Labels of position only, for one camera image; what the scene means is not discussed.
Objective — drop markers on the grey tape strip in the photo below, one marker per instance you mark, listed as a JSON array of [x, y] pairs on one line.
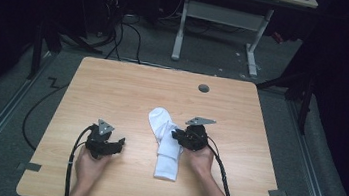
[[277, 193], [30, 166]]

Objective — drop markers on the black metal stand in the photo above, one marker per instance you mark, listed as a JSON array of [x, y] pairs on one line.
[[39, 44], [304, 93]]

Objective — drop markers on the dark computer tower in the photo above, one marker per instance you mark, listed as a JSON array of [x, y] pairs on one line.
[[112, 3]]

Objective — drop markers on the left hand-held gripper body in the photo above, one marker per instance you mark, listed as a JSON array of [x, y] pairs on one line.
[[100, 141]]

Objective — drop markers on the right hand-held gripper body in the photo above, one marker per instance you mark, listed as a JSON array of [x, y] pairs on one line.
[[196, 137]]

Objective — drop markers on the person's right hand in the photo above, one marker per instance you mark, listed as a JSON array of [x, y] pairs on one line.
[[201, 161]]

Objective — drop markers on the small red object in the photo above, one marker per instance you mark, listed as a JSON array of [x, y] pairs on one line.
[[277, 36]]

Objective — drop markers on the person's left hand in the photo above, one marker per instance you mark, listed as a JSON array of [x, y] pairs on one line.
[[90, 168]]

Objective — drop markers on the white sock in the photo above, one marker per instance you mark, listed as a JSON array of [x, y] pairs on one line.
[[167, 144]]

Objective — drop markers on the white-framed desk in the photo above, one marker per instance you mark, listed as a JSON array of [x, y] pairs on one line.
[[223, 15]]

